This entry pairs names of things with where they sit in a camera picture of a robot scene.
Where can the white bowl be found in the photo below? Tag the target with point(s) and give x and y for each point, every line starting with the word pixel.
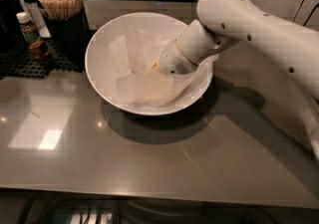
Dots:
pixel 102 73

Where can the white paper liner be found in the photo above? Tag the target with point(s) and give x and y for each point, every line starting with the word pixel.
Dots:
pixel 142 40

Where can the bundle of wooden chopsticks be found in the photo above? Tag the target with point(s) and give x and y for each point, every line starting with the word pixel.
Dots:
pixel 61 9

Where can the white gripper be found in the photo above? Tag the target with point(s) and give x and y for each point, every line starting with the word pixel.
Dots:
pixel 171 59

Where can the small brown sauce bottle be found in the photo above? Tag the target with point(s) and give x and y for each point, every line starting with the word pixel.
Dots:
pixel 39 50

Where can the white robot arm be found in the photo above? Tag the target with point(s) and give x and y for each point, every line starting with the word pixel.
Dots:
pixel 220 24

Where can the black container at left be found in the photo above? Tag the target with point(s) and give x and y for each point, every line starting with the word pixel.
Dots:
pixel 9 25

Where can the black chopstick holder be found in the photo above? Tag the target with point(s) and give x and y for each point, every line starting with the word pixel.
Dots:
pixel 72 34

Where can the black grid mat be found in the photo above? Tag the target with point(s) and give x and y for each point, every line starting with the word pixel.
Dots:
pixel 17 62

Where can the white flat packet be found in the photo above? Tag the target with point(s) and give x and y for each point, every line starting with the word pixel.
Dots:
pixel 34 11

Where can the small white-capped sauce bottle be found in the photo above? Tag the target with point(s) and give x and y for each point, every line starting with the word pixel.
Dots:
pixel 28 27

